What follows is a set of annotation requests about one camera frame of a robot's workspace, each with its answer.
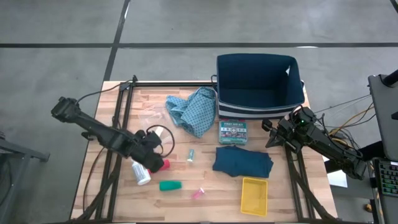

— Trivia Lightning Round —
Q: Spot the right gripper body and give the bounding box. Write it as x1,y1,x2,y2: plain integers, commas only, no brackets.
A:
273,116,304,150

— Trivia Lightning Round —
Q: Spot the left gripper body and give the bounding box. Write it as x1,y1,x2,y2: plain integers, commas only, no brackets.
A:
132,129,164,166

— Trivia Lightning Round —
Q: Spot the red bandage roll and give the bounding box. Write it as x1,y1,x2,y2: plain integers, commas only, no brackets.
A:
147,159,171,175

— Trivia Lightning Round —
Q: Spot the large white pill bottle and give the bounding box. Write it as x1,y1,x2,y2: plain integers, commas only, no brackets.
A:
131,160,152,186

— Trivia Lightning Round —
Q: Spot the green bandage roll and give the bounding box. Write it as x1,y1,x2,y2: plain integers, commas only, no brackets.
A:
159,180,183,192

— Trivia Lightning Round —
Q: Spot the dark blue cloth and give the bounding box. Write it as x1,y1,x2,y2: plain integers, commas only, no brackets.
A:
212,145,274,179

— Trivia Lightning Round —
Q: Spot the pink pill vial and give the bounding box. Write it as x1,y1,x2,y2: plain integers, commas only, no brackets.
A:
191,187,206,200

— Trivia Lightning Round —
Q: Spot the teal patterned cloth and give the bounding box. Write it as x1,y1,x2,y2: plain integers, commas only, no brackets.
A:
165,86,218,139

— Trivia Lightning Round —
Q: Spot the clear plastic bin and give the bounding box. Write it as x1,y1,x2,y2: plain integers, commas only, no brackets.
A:
139,104,175,139

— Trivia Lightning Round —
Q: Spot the navy white striped fabric basket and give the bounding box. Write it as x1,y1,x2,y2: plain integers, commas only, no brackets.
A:
211,53,305,121

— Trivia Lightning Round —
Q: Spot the green first aid kit box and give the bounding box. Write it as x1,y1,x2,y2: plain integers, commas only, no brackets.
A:
218,119,249,146

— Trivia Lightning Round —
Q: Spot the yellow plastic tray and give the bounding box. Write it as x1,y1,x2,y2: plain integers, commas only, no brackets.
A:
240,177,269,217

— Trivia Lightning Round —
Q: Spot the white paper sheet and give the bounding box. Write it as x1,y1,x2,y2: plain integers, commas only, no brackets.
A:
325,169,348,189

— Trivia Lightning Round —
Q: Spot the grey flat panel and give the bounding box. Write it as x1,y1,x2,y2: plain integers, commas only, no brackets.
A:
368,73,398,162

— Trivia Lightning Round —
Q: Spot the keyboard with coloured keys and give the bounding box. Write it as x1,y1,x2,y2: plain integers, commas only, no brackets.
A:
374,157,398,197

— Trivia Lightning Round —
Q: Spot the black pole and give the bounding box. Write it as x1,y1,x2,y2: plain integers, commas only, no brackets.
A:
382,68,398,87

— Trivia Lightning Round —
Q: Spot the dark grey metal cart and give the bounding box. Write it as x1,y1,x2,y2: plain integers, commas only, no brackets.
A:
0,130,50,224

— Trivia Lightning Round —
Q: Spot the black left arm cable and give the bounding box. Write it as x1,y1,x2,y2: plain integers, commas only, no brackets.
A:
75,79,175,159

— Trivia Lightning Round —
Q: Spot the thin dark cable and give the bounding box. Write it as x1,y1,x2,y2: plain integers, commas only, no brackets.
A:
82,146,106,214

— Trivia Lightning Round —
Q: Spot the black metal table frame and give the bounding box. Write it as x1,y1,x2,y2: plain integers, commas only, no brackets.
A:
70,74,338,223

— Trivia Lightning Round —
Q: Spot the yellow cable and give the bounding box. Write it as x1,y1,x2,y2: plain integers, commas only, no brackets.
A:
326,102,376,147

